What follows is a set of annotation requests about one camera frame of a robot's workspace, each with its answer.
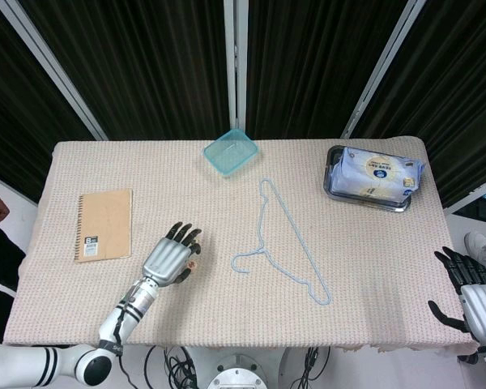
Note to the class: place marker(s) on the brown spiral notebook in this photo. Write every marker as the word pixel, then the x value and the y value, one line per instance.
pixel 105 223

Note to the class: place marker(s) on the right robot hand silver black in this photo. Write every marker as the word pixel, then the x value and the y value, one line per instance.
pixel 484 314

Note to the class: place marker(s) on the blue tissue pack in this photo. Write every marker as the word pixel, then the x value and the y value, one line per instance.
pixel 376 174

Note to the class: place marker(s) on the person's black clothing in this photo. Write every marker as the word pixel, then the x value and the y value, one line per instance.
pixel 0 263

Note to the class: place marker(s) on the dark metal tray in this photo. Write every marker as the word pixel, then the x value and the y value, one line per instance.
pixel 389 206

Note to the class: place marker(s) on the black curtain panel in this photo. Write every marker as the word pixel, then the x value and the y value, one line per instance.
pixel 316 61
pixel 146 61
pixel 8 101
pixel 461 81

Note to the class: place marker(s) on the wooden button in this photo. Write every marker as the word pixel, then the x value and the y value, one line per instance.
pixel 193 266

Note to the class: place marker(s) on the clear plastic box teal lid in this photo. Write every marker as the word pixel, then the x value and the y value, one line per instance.
pixel 231 152

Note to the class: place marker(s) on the grey metal frame post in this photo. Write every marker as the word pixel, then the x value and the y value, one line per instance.
pixel 382 65
pixel 235 61
pixel 52 71

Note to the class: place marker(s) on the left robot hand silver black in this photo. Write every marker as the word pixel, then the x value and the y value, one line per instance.
pixel 166 261

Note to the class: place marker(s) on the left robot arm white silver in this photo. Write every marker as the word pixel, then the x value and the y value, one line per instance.
pixel 121 320

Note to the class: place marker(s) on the grey floor rail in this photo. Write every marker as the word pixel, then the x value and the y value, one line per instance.
pixel 461 201

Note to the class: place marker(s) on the beige woven tablecloth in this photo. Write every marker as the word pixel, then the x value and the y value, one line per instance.
pixel 267 324

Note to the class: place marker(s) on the silver white robot base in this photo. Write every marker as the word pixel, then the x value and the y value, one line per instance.
pixel 237 377

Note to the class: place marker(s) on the white shoe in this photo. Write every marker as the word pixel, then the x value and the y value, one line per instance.
pixel 474 242

